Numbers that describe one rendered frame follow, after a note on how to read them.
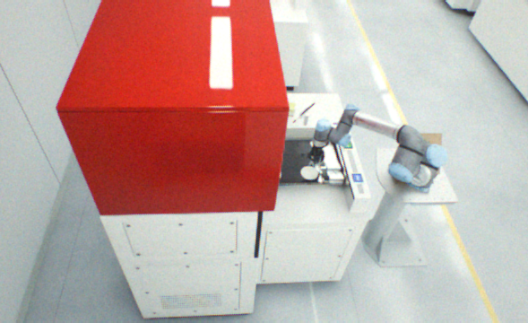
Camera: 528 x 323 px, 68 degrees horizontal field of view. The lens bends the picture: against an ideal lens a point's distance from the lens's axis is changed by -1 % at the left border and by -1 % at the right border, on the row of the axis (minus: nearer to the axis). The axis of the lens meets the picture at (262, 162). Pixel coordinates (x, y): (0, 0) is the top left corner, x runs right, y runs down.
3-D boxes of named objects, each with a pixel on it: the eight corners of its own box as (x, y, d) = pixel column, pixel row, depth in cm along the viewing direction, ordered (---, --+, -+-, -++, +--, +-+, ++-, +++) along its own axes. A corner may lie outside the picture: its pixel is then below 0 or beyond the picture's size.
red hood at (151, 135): (99, 215, 167) (54, 108, 123) (128, 95, 221) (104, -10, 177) (276, 211, 174) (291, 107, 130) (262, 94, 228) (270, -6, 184)
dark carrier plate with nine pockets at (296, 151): (262, 183, 227) (262, 182, 226) (257, 140, 250) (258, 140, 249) (321, 182, 230) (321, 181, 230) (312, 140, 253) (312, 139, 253)
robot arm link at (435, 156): (440, 148, 225) (454, 150, 211) (430, 170, 226) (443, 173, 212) (422, 139, 223) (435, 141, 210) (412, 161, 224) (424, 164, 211)
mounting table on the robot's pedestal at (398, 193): (426, 161, 276) (433, 148, 266) (450, 213, 246) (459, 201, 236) (363, 161, 272) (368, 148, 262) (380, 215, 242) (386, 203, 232)
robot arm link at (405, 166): (440, 170, 220) (420, 152, 175) (428, 195, 221) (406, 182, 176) (419, 161, 227) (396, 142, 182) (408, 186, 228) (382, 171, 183)
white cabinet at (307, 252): (250, 290, 277) (256, 225, 217) (244, 182, 342) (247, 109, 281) (340, 285, 283) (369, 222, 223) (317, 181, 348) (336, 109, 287)
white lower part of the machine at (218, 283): (144, 323, 258) (117, 263, 197) (157, 218, 312) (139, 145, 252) (253, 318, 264) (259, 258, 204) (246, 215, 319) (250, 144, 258)
